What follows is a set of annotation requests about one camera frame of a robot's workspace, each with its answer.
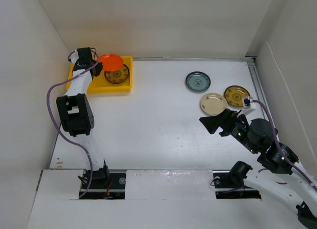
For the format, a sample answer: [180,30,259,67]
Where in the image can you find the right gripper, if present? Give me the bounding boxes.
[199,107,258,153]

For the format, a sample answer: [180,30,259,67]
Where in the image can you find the orange plate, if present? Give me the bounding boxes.
[99,53,124,72]

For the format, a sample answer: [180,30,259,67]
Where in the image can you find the yellow brown plate front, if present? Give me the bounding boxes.
[104,64,130,85]

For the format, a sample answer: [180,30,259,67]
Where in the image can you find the yellow brown plate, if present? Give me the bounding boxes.
[224,86,250,108]
[104,64,130,85]

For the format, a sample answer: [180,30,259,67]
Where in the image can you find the blue patterned plate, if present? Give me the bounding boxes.
[185,71,211,93]

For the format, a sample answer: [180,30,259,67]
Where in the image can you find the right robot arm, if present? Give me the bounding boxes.
[200,109,317,229]

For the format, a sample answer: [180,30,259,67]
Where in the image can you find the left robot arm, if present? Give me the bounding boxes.
[56,49,110,188]

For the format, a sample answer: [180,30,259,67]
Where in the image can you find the yellow plastic bin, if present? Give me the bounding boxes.
[66,56,133,96]

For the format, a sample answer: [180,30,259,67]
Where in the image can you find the cream floral plate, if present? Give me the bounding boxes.
[200,92,228,116]

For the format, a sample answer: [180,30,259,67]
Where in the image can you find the yellow brown plate right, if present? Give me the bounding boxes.
[224,86,250,108]

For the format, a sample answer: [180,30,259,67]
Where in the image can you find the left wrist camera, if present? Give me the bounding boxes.
[67,47,97,64]

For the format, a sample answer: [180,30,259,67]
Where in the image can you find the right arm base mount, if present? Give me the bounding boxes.
[210,170,262,199]

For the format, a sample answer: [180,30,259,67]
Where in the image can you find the aluminium rail right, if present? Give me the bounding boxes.
[245,56,270,113]

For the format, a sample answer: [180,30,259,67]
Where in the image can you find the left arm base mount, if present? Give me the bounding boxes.
[78,166,127,200]

